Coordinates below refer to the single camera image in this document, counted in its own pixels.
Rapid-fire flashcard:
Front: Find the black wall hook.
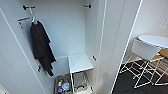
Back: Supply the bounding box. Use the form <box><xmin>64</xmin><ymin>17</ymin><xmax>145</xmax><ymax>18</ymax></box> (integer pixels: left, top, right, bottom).
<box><xmin>22</xmin><ymin>4</ymin><xmax>36</xmax><ymax>11</ymax></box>
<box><xmin>82</xmin><ymin>3</ymin><xmax>92</xmax><ymax>9</ymax></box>

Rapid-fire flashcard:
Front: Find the yellow wire-leg high chair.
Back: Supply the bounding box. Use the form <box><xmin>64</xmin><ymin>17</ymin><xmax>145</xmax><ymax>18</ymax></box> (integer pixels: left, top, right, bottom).
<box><xmin>149</xmin><ymin>48</ymin><xmax>168</xmax><ymax>86</ymax></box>

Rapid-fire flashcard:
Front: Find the orange label tag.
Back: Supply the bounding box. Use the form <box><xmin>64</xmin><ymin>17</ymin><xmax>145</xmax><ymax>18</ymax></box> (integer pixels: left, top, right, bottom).
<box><xmin>17</xmin><ymin>16</ymin><xmax>31</xmax><ymax>28</ymax></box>

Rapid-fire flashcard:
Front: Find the woven wicker basket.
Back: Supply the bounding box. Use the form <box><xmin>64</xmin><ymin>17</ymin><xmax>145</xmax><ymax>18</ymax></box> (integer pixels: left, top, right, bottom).
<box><xmin>54</xmin><ymin>73</ymin><xmax>74</xmax><ymax>94</ymax></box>

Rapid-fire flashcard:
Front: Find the small dark hook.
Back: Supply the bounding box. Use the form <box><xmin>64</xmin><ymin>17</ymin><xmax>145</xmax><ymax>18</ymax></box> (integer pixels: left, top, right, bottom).
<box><xmin>91</xmin><ymin>54</ymin><xmax>98</xmax><ymax>62</ymax></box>
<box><xmin>36</xmin><ymin>65</ymin><xmax>43</xmax><ymax>73</ymax></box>

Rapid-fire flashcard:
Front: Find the white shelf box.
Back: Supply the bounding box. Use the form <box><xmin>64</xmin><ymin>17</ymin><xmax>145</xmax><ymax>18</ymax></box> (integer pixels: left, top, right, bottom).
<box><xmin>67</xmin><ymin>52</ymin><xmax>95</xmax><ymax>94</ymax></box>

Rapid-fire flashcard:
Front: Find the round white high table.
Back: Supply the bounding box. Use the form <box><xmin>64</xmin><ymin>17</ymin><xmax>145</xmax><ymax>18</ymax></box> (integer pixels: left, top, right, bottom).
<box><xmin>137</xmin><ymin>34</ymin><xmax>168</xmax><ymax>49</ymax></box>

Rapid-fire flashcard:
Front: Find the white wire-leg high chair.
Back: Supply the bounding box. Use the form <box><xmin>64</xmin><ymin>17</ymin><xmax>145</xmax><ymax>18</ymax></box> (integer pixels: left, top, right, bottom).
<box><xmin>119</xmin><ymin>38</ymin><xmax>162</xmax><ymax>89</ymax></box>

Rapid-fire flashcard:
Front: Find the white wardrobe door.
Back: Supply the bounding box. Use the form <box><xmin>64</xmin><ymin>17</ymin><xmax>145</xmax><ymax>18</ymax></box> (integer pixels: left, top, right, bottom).
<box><xmin>96</xmin><ymin>0</ymin><xmax>144</xmax><ymax>94</ymax></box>
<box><xmin>0</xmin><ymin>6</ymin><xmax>48</xmax><ymax>94</ymax></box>

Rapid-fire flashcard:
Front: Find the black T-shirt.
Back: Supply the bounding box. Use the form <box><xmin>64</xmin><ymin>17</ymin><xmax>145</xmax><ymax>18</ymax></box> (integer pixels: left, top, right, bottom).
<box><xmin>29</xmin><ymin>20</ymin><xmax>58</xmax><ymax>78</ymax></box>

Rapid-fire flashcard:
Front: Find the white clothes hanger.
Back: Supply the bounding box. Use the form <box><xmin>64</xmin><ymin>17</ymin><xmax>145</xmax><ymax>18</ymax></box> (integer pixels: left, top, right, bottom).
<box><xmin>29</xmin><ymin>7</ymin><xmax>40</xmax><ymax>26</ymax></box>

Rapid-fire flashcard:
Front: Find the white wardrobe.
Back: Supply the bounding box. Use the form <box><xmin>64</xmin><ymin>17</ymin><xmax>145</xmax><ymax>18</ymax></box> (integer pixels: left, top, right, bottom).
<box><xmin>0</xmin><ymin>0</ymin><xmax>108</xmax><ymax>94</ymax></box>

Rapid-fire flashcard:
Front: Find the blue white toy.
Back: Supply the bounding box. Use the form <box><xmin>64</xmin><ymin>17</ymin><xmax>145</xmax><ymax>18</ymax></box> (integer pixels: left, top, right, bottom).
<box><xmin>57</xmin><ymin>79</ymin><xmax>71</xmax><ymax>94</ymax></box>

